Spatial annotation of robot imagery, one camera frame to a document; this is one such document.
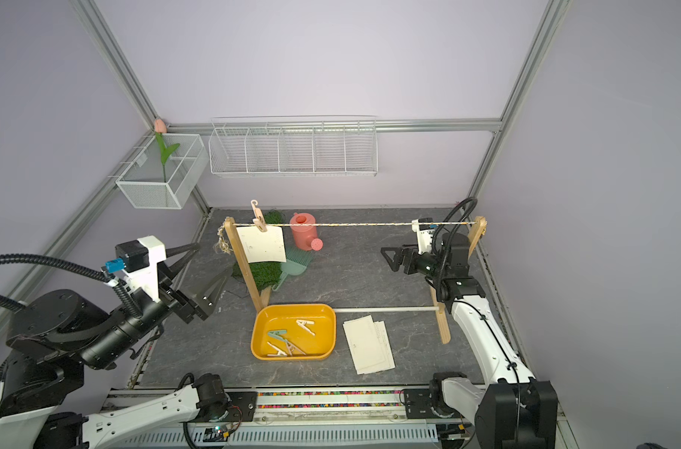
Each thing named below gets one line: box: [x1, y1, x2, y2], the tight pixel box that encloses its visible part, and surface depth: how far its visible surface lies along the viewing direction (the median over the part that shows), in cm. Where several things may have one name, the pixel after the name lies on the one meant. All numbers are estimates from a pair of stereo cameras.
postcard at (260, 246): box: [235, 225, 287, 263], surface depth 63 cm
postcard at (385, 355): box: [376, 320, 396, 372], surface depth 84 cm
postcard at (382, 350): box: [371, 319, 396, 373], surface depth 85 cm
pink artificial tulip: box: [153, 117, 181, 183], surface depth 92 cm
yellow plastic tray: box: [250, 303, 337, 362], surface depth 86 cm
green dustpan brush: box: [272, 246, 314, 291], surface depth 103 cm
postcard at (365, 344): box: [342, 314, 388, 375], surface depth 85 cm
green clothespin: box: [267, 329, 289, 343], surface depth 86 cm
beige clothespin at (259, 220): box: [250, 199, 268, 233], surface depth 56 cm
